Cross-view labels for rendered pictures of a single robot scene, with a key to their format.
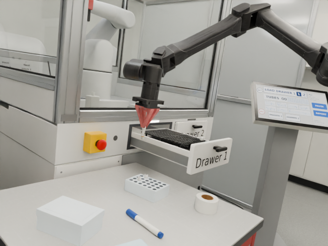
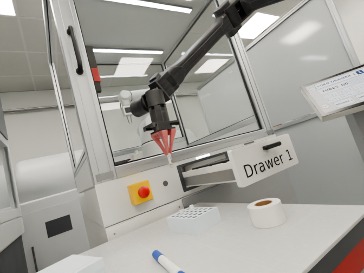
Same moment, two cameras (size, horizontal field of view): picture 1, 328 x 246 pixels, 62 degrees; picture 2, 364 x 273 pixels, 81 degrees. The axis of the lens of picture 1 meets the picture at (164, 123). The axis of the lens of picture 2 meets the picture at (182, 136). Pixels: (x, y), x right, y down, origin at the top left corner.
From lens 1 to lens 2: 42 cm
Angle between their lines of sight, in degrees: 25
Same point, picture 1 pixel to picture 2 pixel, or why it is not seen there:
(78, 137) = (122, 192)
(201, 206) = (257, 218)
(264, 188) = not seen: outside the picture
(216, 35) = (207, 39)
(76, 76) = (99, 136)
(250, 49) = (291, 71)
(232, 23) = (218, 23)
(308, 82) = not seen: outside the picture
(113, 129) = (159, 175)
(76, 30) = (86, 99)
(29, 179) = not seen: hidden behind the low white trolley
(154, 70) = (151, 93)
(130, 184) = (171, 221)
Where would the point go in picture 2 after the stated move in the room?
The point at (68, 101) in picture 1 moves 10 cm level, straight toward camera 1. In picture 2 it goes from (99, 161) to (86, 161)
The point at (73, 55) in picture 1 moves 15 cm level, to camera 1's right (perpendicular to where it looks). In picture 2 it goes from (91, 119) to (124, 105)
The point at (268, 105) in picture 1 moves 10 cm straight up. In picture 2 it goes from (330, 97) to (323, 82)
